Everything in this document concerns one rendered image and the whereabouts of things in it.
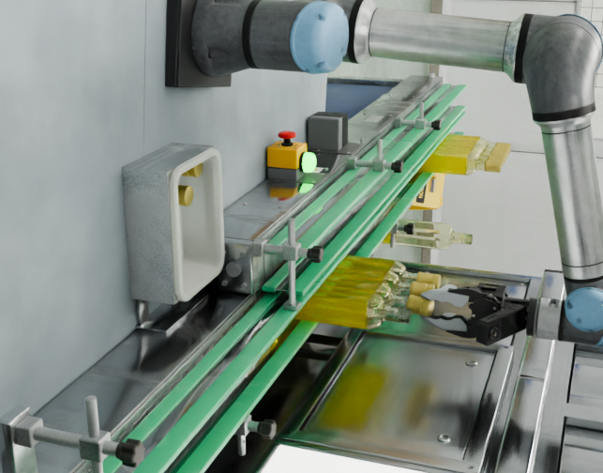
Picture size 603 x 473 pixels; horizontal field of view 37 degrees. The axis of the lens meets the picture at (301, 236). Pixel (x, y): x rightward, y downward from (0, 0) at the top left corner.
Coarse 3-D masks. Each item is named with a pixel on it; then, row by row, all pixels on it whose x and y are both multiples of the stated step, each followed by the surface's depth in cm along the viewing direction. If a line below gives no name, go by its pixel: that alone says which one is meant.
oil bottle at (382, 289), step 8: (328, 280) 176; (336, 280) 176; (344, 280) 176; (352, 280) 176; (360, 280) 176; (344, 288) 173; (352, 288) 173; (360, 288) 172; (368, 288) 172; (376, 288) 172; (384, 288) 173; (384, 296) 171
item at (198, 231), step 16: (192, 160) 142; (208, 160) 151; (176, 176) 137; (208, 176) 152; (176, 192) 137; (208, 192) 153; (176, 208) 138; (192, 208) 155; (208, 208) 154; (176, 224) 139; (192, 224) 156; (208, 224) 155; (176, 240) 139; (192, 240) 157; (208, 240) 156; (176, 256) 140; (192, 256) 158; (208, 256) 157; (224, 256) 158; (176, 272) 141; (192, 272) 153; (208, 272) 154; (176, 288) 142; (192, 288) 147
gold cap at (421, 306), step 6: (408, 300) 171; (414, 300) 170; (420, 300) 170; (426, 300) 170; (432, 300) 170; (408, 306) 171; (414, 306) 170; (420, 306) 170; (426, 306) 169; (432, 306) 171; (414, 312) 171; (420, 312) 170; (426, 312) 169; (432, 312) 172
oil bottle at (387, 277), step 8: (336, 272) 179; (344, 272) 179; (352, 272) 179; (360, 272) 179; (368, 272) 179; (376, 272) 179; (384, 272) 179; (392, 272) 179; (368, 280) 177; (376, 280) 176; (384, 280) 176; (392, 280) 177; (392, 288) 176
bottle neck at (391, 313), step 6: (390, 306) 168; (384, 312) 167; (390, 312) 167; (396, 312) 166; (402, 312) 166; (408, 312) 166; (384, 318) 167; (390, 318) 167; (396, 318) 166; (402, 318) 166; (408, 318) 166; (408, 324) 167
